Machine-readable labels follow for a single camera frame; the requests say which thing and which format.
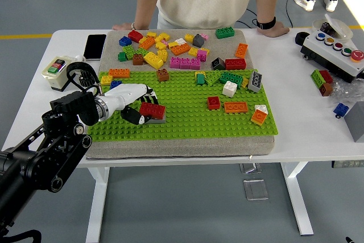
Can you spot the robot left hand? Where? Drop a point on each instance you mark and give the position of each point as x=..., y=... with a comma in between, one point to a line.
x=128, y=93

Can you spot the person's right hand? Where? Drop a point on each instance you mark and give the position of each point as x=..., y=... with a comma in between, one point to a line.
x=123, y=26

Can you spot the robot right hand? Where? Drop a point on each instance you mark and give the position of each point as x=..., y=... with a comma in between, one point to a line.
x=350, y=240

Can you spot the person's left hand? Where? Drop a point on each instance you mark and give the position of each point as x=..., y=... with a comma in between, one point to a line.
x=274, y=31

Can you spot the red eight-stud brick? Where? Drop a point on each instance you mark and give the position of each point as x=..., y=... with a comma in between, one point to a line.
x=153, y=110
x=235, y=64

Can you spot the brown four-stud brick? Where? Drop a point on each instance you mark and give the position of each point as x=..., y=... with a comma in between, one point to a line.
x=138, y=60
x=162, y=75

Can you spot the grey eight-stud brick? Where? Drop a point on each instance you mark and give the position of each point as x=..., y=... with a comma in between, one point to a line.
x=159, y=121

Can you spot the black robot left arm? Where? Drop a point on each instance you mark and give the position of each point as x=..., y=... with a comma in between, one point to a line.
x=74, y=109

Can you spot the person's right forearm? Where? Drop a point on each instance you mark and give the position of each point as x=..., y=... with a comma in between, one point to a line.
x=145, y=9

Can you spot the red four-stud brick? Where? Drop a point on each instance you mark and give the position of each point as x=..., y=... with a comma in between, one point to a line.
x=135, y=36
x=213, y=103

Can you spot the blue four-stud brick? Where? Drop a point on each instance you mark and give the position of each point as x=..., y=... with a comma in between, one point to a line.
x=115, y=83
x=124, y=41

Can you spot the orange eight-stud brick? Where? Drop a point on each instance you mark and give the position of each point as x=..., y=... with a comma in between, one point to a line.
x=147, y=43
x=119, y=73
x=180, y=49
x=241, y=51

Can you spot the yellow four-stud brick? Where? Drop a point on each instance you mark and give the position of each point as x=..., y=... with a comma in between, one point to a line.
x=163, y=54
x=188, y=37
x=107, y=80
x=192, y=52
x=160, y=45

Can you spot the yellow eight-stud brick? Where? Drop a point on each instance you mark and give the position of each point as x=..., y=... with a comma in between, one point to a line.
x=153, y=61

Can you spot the small pink brick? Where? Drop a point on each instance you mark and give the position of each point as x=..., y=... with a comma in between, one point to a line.
x=164, y=41
x=204, y=36

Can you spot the green eight-stud brick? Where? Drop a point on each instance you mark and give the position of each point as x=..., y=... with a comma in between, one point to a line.
x=225, y=33
x=231, y=78

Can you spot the grey six-stud brick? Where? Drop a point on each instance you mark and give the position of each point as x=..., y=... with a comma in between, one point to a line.
x=255, y=82

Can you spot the pink four-stud brick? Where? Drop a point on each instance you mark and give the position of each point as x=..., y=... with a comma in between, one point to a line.
x=202, y=55
x=174, y=63

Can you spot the black four-stud brick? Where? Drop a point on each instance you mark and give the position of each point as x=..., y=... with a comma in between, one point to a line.
x=218, y=64

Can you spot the white four-stud brick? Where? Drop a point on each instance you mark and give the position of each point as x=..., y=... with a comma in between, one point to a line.
x=261, y=108
x=229, y=89

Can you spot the small teal green brick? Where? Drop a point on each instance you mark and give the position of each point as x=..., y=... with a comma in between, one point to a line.
x=200, y=79

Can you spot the dark grey roof brick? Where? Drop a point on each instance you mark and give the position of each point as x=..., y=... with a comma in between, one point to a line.
x=198, y=41

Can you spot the lime green flat brick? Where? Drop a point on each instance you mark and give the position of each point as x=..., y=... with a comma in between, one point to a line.
x=212, y=78

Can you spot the orange brick hollow side up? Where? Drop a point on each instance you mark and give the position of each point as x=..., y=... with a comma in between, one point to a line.
x=235, y=108

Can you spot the orange and yellow brick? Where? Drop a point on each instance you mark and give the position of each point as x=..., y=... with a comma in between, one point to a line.
x=258, y=117

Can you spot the black wristband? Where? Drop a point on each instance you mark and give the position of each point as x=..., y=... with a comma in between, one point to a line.
x=266, y=24

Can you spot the black smartphone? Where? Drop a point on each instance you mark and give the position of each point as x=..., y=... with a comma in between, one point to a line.
x=94, y=47

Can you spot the small white plastic part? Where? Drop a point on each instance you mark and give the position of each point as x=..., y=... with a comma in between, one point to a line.
x=79, y=58

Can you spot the white button control box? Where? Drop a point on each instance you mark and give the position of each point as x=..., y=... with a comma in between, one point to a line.
x=327, y=55

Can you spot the clear plastic lidded container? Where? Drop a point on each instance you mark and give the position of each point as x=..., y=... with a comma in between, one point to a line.
x=341, y=28

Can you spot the green studded baseplate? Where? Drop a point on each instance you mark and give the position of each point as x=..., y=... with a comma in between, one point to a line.
x=185, y=129

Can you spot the white table leg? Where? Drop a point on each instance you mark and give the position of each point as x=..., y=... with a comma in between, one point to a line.
x=98, y=203
x=295, y=197

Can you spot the grey foam mat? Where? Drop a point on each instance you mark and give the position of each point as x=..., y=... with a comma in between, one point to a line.
x=176, y=147

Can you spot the table height control panel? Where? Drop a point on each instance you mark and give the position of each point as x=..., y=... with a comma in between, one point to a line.
x=348, y=164

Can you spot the clear plastic bag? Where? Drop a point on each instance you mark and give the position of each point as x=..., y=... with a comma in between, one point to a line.
x=345, y=90

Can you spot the clear floor cover plate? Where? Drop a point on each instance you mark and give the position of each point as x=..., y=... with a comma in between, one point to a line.
x=250, y=169
x=256, y=190

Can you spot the grey box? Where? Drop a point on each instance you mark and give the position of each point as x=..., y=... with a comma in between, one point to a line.
x=357, y=126

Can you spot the cream switch box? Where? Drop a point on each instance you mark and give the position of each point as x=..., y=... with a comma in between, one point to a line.
x=57, y=75

